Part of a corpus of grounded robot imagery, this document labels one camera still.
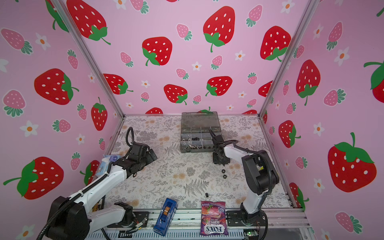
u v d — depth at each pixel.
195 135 1.05
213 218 0.72
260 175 0.48
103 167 0.86
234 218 0.73
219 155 0.78
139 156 0.65
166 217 0.70
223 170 0.90
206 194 0.82
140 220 0.73
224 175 0.88
